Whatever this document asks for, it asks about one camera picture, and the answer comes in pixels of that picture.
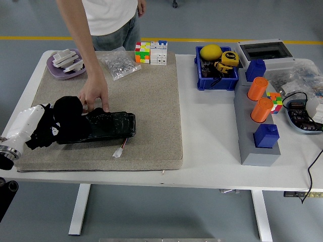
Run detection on yellow and black tool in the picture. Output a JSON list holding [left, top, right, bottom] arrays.
[[213, 61, 233, 75]]

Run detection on grey-brown mat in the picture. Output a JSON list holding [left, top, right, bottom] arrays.
[[15, 50, 184, 173]]

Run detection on person's right hand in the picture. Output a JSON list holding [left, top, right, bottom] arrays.
[[78, 73, 110, 113]]

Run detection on blue plastic bin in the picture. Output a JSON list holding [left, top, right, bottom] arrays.
[[194, 45, 240, 92]]

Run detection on white circuit breaker block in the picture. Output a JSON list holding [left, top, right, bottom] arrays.
[[150, 39, 169, 67]]

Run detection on black circuit boards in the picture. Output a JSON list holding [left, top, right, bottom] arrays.
[[288, 101, 321, 132]]

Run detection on black rag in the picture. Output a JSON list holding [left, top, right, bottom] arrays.
[[25, 95, 93, 151]]

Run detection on person's left hand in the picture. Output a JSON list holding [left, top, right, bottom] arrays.
[[137, 0, 147, 18]]

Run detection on thin black looped cable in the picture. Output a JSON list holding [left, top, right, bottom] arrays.
[[282, 91, 309, 108]]

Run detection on clear bag of screws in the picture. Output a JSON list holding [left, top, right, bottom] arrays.
[[99, 46, 142, 82]]

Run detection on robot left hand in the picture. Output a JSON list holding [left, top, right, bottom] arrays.
[[4, 103, 62, 155]]

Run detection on orange cylinder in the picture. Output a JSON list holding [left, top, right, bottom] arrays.
[[250, 97, 274, 124], [247, 77, 269, 102]]

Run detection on white electrical enclosure box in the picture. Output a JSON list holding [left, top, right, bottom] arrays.
[[234, 38, 296, 73]]

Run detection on clear bag of dark parts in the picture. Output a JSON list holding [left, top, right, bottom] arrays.
[[265, 68, 305, 96]]

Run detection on white connector with wires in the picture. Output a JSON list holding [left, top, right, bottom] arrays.
[[113, 138, 128, 159]]

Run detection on person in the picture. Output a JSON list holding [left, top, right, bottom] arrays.
[[80, 0, 142, 51]]

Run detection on clear bag of coloured parts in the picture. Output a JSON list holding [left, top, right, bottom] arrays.
[[292, 59, 323, 99]]

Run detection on blue plastic block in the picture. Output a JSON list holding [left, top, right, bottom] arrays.
[[253, 123, 281, 149], [246, 59, 266, 83]]

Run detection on translucent white container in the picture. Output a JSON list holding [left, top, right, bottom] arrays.
[[304, 96, 323, 125]]

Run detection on black power strip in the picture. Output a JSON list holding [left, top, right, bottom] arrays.
[[283, 191, 323, 198]]

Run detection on yellow tape measure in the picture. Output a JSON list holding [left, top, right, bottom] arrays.
[[221, 50, 239, 68]]

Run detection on small colourful puzzle cube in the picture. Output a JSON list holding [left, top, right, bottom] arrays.
[[266, 92, 282, 115]]

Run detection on grey-blue tray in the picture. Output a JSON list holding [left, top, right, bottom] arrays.
[[282, 98, 323, 136]]

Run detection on large colourful puzzle cube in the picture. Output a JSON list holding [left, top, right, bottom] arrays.
[[135, 41, 151, 65]]

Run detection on black power cable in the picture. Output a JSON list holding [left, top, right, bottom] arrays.
[[301, 148, 323, 205]]

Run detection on yellow ball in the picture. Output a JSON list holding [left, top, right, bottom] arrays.
[[200, 44, 224, 61]]

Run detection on purple tray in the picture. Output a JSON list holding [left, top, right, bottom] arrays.
[[46, 48, 88, 81]]

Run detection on dark brown small device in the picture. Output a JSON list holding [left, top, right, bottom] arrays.
[[201, 61, 216, 79]]

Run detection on white plastic part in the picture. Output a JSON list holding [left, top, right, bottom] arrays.
[[51, 49, 79, 68], [62, 58, 86, 74]]

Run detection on grey block base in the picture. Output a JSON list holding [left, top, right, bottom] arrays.
[[233, 68, 282, 167]]

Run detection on black plastic-wrapped panel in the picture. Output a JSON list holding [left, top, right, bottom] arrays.
[[57, 106, 137, 145]]

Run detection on white table leg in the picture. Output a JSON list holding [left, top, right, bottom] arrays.
[[250, 189, 274, 242], [68, 184, 92, 236]]

